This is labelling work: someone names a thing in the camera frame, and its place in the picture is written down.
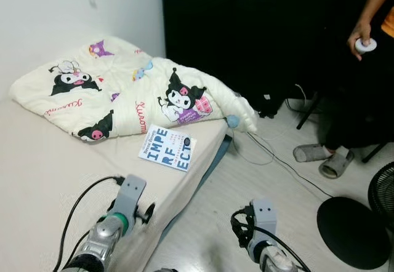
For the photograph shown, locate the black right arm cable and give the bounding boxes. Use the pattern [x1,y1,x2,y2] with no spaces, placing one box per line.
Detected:
[229,207,312,272]

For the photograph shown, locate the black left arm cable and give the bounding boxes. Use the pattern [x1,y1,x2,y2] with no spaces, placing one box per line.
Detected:
[52,175,124,272]

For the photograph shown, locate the grey slipper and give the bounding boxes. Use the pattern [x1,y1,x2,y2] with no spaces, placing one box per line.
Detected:
[292,144,333,163]
[318,149,356,179]

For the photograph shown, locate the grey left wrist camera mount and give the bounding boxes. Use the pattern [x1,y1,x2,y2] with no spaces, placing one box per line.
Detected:
[114,175,147,223]

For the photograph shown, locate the person in orange shirt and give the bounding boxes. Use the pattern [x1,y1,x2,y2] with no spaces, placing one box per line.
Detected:
[320,0,394,162]

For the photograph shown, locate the black standing fan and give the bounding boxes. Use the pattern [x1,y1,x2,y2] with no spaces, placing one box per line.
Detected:
[317,161,394,270]

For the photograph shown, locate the mattress with cream sheet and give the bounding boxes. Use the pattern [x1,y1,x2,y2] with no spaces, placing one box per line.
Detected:
[0,97,228,272]

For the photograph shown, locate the thin black floor cable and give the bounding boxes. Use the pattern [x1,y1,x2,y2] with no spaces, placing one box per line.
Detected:
[246,130,336,199]

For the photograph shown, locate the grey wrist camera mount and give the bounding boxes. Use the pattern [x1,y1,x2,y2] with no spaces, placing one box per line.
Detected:
[251,198,278,243]
[114,175,147,223]

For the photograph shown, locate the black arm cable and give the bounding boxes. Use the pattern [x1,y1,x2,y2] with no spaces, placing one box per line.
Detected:
[52,175,124,272]
[229,207,312,272]

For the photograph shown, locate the white handheld controller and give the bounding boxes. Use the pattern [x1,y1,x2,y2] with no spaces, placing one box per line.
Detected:
[356,37,377,54]

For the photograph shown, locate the cream cartoon print blanket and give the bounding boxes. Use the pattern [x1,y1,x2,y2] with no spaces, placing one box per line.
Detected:
[9,35,259,143]

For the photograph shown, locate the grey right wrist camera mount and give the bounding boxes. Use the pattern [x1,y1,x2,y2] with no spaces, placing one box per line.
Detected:
[251,198,278,243]

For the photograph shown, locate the dark blue bed frame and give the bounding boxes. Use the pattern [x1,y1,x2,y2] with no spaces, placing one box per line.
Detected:
[157,134,235,248]

